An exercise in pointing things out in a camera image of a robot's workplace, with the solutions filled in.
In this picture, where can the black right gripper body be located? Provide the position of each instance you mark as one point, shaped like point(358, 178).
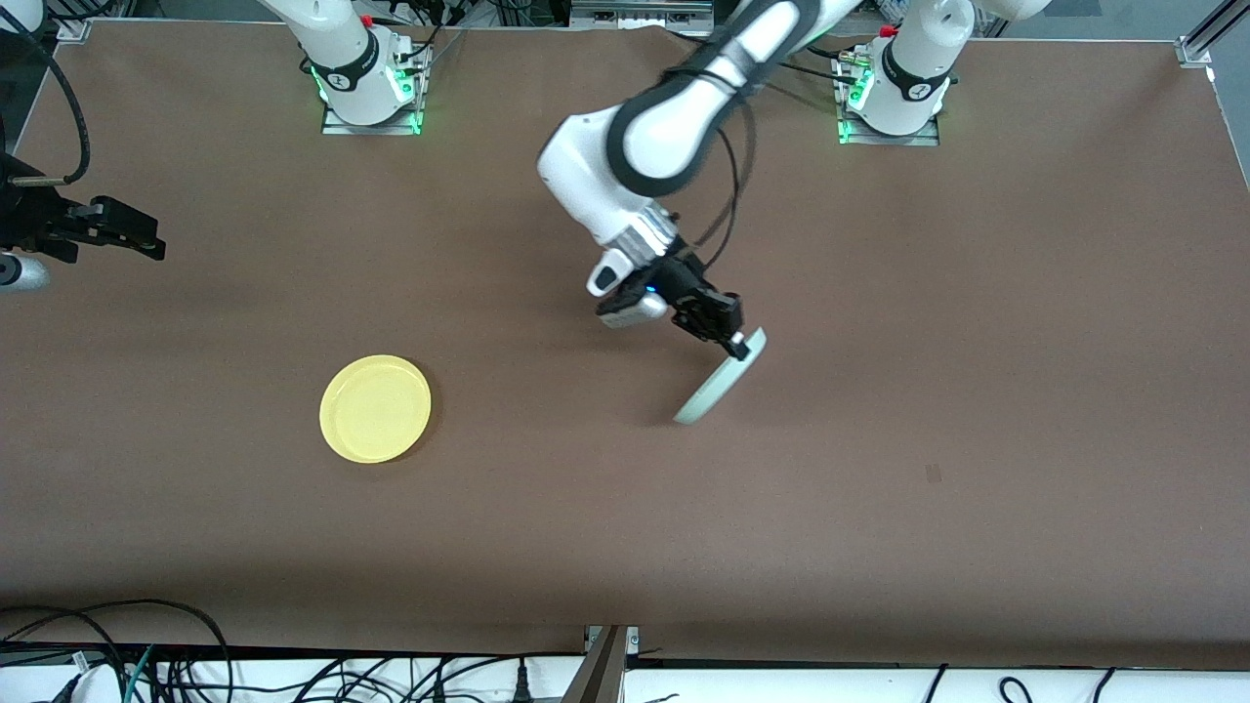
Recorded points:
point(29, 217)

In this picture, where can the brown table cover cloth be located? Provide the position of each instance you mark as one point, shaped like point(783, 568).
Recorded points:
point(625, 537)

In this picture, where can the small metal bracket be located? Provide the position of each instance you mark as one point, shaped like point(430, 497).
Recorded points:
point(633, 637)

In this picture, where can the aluminium corner bracket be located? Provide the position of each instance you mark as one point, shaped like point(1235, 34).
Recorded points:
point(1195, 51)
point(74, 29)

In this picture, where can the yellow plate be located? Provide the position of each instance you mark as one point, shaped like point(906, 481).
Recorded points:
point(375, 410)

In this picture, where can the pale green plate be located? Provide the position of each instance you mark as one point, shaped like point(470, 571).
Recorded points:
point(718, 386)

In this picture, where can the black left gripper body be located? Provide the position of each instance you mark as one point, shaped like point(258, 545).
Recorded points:
point(687, 288)

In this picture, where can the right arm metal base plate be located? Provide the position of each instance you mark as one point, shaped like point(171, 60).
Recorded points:
point(371, 128)

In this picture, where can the grey metal rail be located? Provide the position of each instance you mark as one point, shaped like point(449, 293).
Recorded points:
point(635, 12)

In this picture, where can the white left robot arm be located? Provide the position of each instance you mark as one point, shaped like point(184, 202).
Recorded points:
point(674, 127)

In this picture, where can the aluminium profile beam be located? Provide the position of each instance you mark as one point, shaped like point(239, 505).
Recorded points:
point(598, 676)

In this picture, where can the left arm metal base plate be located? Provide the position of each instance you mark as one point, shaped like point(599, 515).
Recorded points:
point(889, 140)

